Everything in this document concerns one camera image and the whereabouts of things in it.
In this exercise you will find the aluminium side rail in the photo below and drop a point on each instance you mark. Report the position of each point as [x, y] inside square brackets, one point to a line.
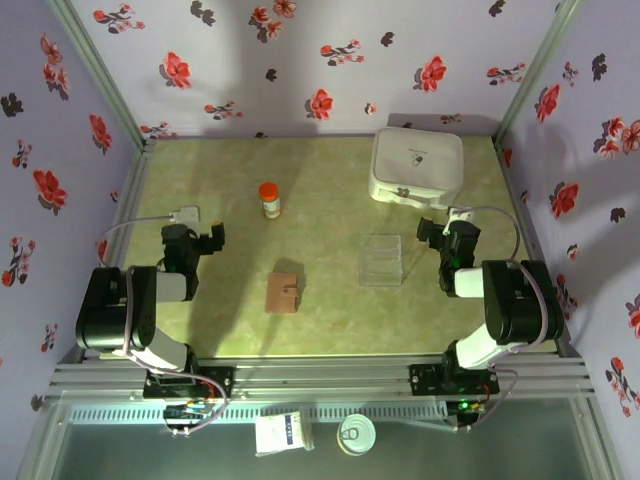
[131, 190]
[507, 175]

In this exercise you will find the aluminium frame rail wide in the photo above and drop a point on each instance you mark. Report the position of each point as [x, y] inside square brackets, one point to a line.
[320, 380]

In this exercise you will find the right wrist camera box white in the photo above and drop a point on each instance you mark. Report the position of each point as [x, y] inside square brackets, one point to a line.
[460, 215]

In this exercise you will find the white plastic container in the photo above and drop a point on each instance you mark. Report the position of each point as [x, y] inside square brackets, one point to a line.
[415, 165]

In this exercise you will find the white paper box blue stripe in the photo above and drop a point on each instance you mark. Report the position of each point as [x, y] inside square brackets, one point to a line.
[275, 432]

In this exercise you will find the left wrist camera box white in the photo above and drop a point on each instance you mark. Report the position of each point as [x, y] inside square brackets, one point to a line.
[187, 215]

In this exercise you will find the pill bottle orange cap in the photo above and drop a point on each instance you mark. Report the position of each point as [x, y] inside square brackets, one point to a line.
[270, 200]

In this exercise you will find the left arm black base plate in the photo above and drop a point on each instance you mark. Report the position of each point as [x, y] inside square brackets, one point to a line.
[220, 382]

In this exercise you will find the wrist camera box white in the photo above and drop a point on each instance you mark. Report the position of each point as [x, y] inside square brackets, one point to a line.
[460, 215]
[187, 215]

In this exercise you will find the brown leather card holder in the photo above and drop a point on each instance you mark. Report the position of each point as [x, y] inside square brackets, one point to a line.
[281, 295]

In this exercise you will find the round tin can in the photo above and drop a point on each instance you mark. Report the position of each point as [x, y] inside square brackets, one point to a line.
[356, 435]

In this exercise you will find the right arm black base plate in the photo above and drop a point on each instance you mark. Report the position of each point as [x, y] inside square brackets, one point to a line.
[425, 380]

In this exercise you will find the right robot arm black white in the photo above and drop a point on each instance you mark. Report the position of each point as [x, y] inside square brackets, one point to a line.
[520, 300]

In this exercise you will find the aluminium corner post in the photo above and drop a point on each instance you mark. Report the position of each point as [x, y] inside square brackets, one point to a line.
[540, 60]
[100, 70]

